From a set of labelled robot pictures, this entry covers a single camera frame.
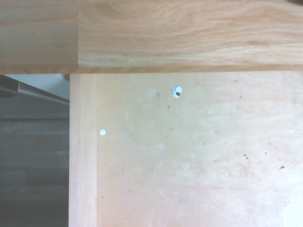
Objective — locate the white paper disc black mark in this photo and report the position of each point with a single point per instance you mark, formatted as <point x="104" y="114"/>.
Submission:
<point x="176" y="95"/>

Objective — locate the plain white paper disc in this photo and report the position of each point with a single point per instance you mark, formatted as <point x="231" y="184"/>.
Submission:
<point x="179" y="89"/>
<point x="102" y="132"/>

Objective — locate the stainless steel dishwasher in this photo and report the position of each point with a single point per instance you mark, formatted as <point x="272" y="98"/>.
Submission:
<point x="35" y="94"/>

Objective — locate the white drawer with wooden interior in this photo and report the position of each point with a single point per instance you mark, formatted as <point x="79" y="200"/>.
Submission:
<point x="189" y="153"/>

